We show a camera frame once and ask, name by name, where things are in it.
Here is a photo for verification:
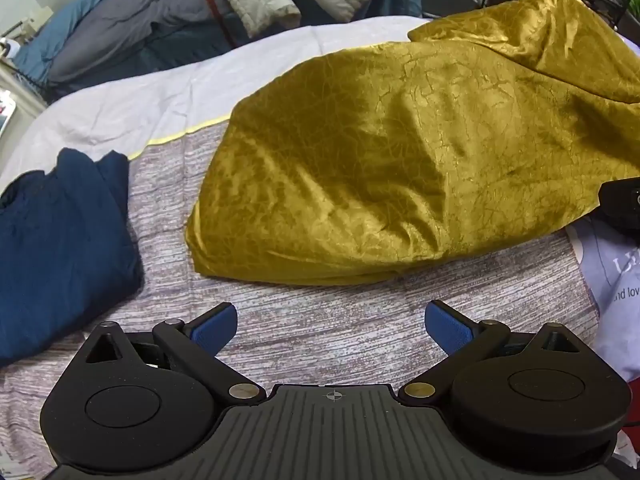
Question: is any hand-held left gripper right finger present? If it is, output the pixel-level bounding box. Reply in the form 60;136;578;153
398;300;588;404

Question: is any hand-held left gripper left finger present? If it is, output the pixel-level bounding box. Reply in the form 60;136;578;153
85;302;267;405

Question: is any gold jacket with black cuffs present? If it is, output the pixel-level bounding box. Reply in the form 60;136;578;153
185;0;640;287

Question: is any lavender printed shirt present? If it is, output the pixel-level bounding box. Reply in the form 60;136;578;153
565;217;640;383

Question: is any navy blue garment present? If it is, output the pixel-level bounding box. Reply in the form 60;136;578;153
0;147;145;368

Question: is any white bed sheet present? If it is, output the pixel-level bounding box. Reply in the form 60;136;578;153
0;16;436;193

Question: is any grey jacket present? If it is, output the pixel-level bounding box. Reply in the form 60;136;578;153
46;0;253;87

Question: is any light blue quilted garment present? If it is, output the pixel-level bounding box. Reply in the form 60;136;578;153
11;0;117;87

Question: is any dark red strap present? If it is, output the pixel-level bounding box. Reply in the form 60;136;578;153
199;0;222;28

